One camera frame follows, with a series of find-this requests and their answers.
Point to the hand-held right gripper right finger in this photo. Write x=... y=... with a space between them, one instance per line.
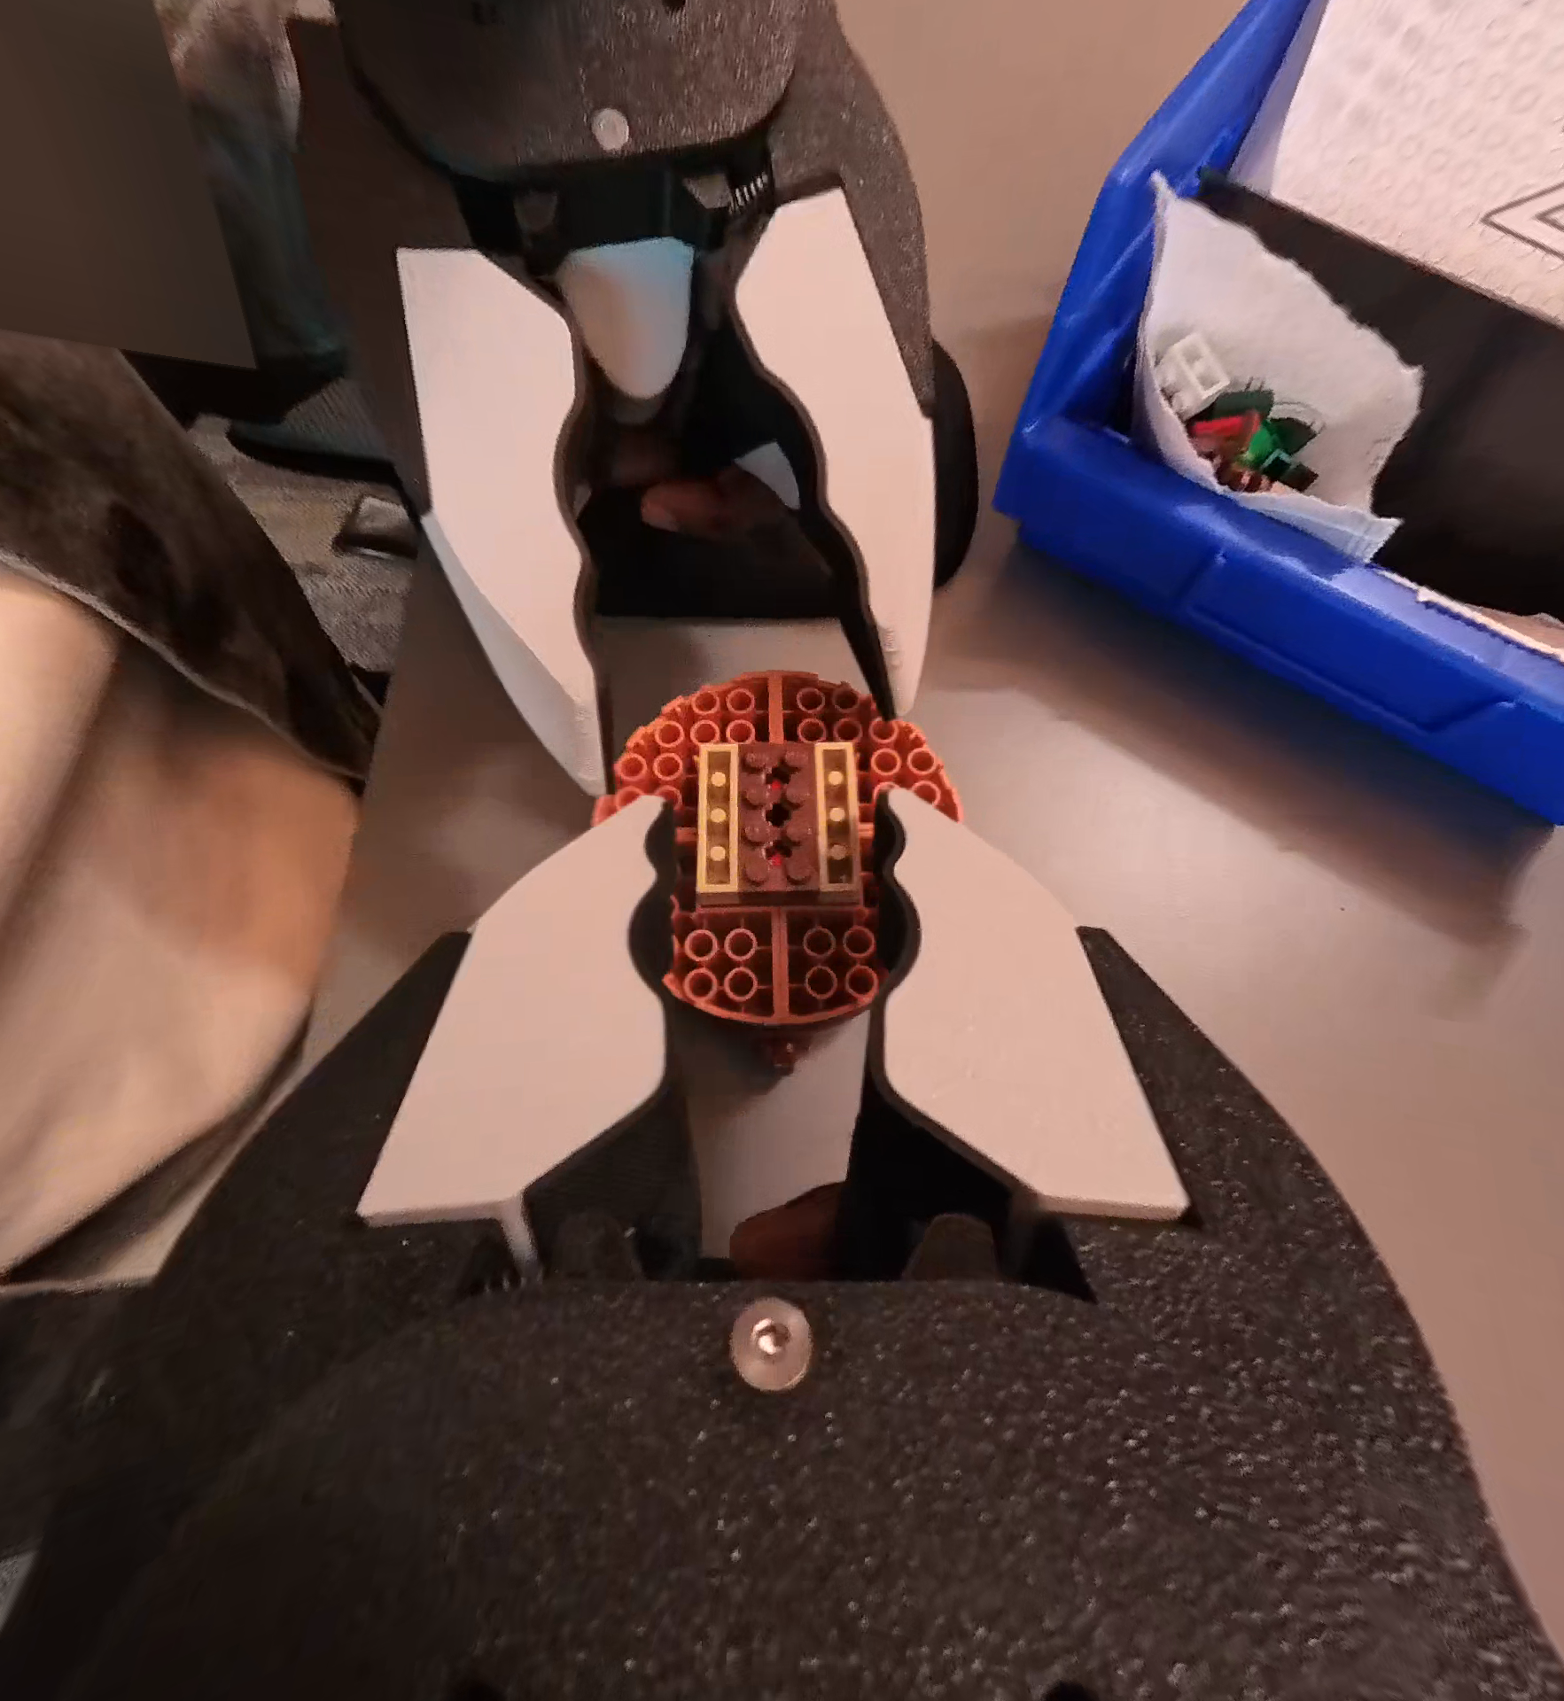
x=1006 y=1063

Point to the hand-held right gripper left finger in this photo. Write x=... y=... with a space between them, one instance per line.
x=527 y=1048

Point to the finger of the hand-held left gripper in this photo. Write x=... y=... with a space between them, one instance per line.
x=859 y=396
x=490 y=467

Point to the lego flower pot model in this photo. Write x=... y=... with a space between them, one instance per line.
x=780 y=826

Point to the small white lego brick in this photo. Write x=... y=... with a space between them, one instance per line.
x=1194 y=366

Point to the pile of small lego pieces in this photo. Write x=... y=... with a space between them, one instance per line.
x=1260 y=443

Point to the torn white paper bag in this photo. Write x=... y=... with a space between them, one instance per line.
x=1260 y=304

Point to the blue plastic bin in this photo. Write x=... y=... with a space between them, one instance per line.
x=1260 y=610

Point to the person's left hand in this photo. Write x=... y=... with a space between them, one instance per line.
x=689 y=500

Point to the person's beige shirt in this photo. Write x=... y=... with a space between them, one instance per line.
x=107 y=929

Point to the black bin divider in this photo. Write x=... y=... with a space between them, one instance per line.
x=1496 y=443

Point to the white dotted paper bag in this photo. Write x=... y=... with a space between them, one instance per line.
x=1460 y=136

